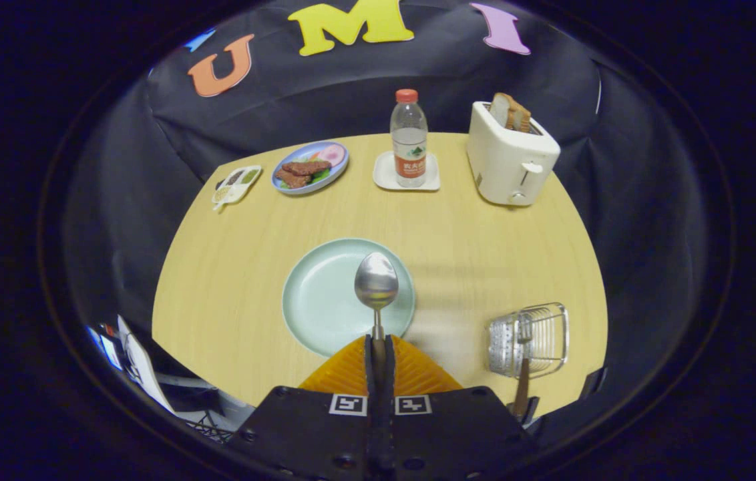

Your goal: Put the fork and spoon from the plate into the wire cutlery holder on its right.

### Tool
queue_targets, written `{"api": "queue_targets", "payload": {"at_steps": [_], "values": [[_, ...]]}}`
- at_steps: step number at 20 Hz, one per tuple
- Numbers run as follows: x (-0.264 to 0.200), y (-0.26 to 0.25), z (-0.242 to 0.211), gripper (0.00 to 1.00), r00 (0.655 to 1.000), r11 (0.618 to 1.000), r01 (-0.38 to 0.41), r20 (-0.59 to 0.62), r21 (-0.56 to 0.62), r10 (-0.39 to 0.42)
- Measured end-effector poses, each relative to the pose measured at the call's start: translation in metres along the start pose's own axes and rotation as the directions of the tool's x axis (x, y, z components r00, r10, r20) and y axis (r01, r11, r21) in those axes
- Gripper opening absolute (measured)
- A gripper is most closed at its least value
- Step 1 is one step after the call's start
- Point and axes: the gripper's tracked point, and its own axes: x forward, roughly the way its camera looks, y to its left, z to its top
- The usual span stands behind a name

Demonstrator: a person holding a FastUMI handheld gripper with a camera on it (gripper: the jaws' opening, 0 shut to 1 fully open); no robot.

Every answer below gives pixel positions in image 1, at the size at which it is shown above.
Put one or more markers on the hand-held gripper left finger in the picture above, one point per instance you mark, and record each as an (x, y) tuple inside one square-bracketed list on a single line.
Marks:
[(298, 427)]

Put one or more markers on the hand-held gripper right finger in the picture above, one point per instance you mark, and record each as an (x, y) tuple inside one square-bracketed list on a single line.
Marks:
[(458, 427)]

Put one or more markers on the light green plate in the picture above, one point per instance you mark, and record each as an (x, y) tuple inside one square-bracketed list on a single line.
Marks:
[(318, 300)]

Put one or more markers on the white paper sheet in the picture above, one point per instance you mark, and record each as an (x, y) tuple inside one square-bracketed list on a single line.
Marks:
[(144, 367)]

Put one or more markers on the blue oval plate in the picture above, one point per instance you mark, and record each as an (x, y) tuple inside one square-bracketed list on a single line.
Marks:
[(288, 189)]

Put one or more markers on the brown meat slice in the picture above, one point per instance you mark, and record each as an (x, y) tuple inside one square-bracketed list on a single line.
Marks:
[(308, 167), (292, 179)]

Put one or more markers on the white seasoning tray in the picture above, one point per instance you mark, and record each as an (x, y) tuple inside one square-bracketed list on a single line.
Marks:
[(236, 186)]

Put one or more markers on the green vegetable piece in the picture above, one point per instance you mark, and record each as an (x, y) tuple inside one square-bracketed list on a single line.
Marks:
[(320, 175)]

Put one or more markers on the white square coaster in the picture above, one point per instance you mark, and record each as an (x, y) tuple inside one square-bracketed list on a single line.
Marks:
[(383, 175)]

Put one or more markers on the white toaster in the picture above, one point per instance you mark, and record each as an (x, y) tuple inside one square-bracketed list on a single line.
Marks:
[(508, 167)]

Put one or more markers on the pink ham slice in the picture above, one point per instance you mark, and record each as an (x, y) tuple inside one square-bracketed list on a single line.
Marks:
[(331, 155)]

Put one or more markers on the clear plastic water bottle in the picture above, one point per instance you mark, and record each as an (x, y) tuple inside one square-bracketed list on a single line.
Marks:
[(409, 133)]

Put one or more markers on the black backdrop cloth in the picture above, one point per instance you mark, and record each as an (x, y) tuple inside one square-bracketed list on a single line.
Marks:
[(351, 93)]

